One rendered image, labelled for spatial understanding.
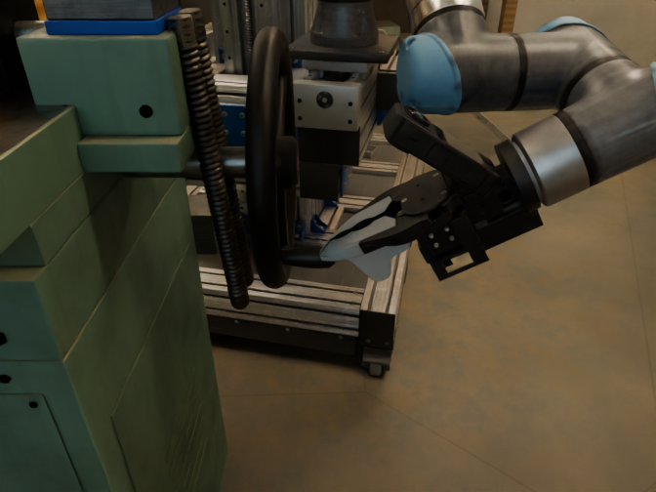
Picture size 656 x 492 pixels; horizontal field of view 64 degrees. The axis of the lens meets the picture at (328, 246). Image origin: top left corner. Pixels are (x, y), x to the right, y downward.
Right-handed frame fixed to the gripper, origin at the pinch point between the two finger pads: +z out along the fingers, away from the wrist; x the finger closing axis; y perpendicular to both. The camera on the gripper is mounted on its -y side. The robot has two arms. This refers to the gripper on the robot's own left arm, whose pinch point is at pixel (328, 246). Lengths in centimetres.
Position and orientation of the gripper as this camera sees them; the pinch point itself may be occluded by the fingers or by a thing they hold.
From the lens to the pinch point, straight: 53.5
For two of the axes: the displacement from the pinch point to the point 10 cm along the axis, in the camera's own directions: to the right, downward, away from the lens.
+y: 5.0, 7.4, 4.5
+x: 0.1, -5.3, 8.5
